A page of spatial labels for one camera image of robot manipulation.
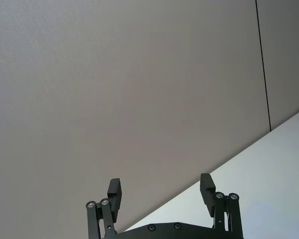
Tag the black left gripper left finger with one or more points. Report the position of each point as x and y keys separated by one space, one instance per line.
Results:
x=113 y=199

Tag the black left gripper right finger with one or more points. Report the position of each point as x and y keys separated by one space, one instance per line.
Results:
x=207 y=196

